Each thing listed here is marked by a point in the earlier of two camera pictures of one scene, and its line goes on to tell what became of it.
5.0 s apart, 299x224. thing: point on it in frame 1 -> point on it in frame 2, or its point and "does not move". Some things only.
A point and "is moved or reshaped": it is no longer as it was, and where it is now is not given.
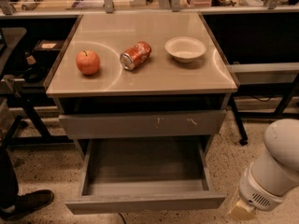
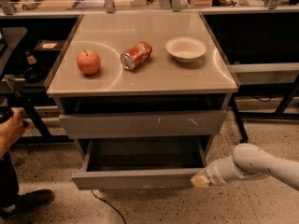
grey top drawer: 97,125 does not move
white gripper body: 256,191 -> 214,174
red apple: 88,62 does not move
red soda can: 135,56 does not move
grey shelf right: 265,73 does not move
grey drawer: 153,175 is moved or reshaped
